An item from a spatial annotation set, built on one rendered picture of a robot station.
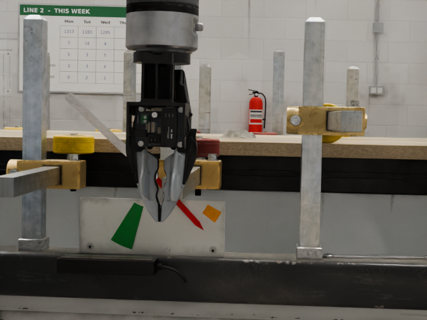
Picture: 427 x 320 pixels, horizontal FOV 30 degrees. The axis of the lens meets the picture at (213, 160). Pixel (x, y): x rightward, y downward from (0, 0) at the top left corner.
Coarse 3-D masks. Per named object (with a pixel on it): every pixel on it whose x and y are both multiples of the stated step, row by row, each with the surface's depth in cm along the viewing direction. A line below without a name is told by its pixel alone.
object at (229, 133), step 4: (228, 128) 184; (240, 128) 184; (228, 132) 184; (232, 132) 184; (236, 132) 182; (240, 132) 184; (244, 132) 184; (248, 132) 186; (224, 136) 184; (228, 136) 181; (232, 136) 181; (236, 136) 181; (240, 136) 181; (244, 136) 182; (248, 136) 183; (252, 136) 186
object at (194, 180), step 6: (198, 168) 137; (192, 174) 126; (198, 174) 137; (162, 180) 113; (192, 180) 126; (198, 180) 137; (162, 186) 113; (186, 186) 117; (192, 186) 126; (162, 192) 113; (186, 192) 118; (162, 198) 113; (180, 198) 112
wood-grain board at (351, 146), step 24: (0, 144) 163; (48, 144) 162; (96, 144) 161; (240, 144) 159; (264, 144) 159; (288, 144) 158; (336, 144) 158; (360, 144) 158; (384, 144) 160; (408, 144) 163
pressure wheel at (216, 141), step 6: (198, 138) 151; (204, 138) 156; (210, 138) 152; (216, 138) 153; (198, 144) 150; (204, 144) 150; (210, 144) 150; (216, 144) 151; (198, 150) 150; (204, 150) 150; (210, 150) 150; (216, 150) 152; (198, 156) 150; (204, 156) 150; (198, 192) 154
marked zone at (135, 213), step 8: (136, 208) 142; (128, 216) 142; (136, 216) 142; (120, 224) 142; (128, 224) 142; (136, 224) 142; (120, 232) 142; (128, 232) 142; (136, 232) 142; (112, 240) 142; (120, 240) 142; (128, 240) 142
